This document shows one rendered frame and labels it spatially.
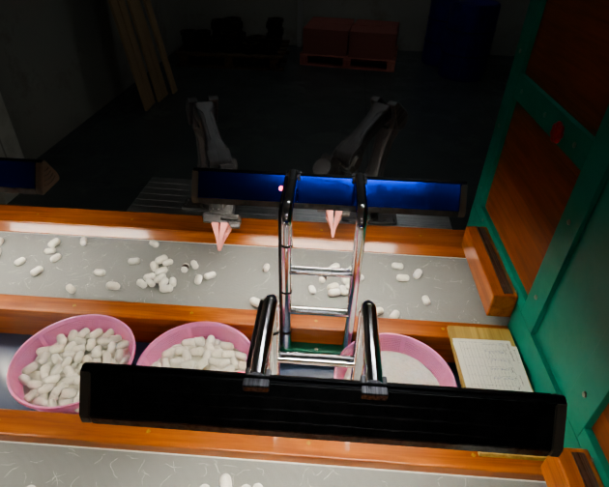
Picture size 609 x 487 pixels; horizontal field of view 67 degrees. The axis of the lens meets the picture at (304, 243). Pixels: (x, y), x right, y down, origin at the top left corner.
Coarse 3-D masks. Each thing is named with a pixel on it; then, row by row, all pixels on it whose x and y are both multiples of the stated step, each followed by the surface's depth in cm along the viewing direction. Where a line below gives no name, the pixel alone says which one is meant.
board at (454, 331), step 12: (456, 336) 110; (468, 336) 110; (480, 336) 110; (492, 336) 110; (504, 336) 110; (456, 360) 104; (492, 456) 87; (504, 456) 87; (516, 456) 86; (528, 456) 86; (540, 456) 86
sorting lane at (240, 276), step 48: (48, 240) 143; (96, 240) 144; (144, 240) 144; (0, 288) 125; (48, 288) 126; (96, 288) 126; (144, 288) 127; (192, 288) 127; (240, 288) 128; (384, 288) 129; (432, 288) 130
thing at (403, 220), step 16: (144, 192) 182; (160, 192) 182; (176, 192) 182; (144, 208) 173; (160, 208) 173; (176, 208) 173; (240, 208) 174; (256, 208) 175; (272, 208) 175; (368, 224) 167; (384, 224) 168; (400, 224) 168; (416, 224) 168; (432, 224) 168; (448, 224) 169
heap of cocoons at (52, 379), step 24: (72, 336) 112; (96, 336) 113; (120, 336) 113; (48, 360) 108; (72, 360) 108; (96, 360) 106; (120, 360) 107; (24, 384) 101; (48, 384) 100; (72, 384) 103
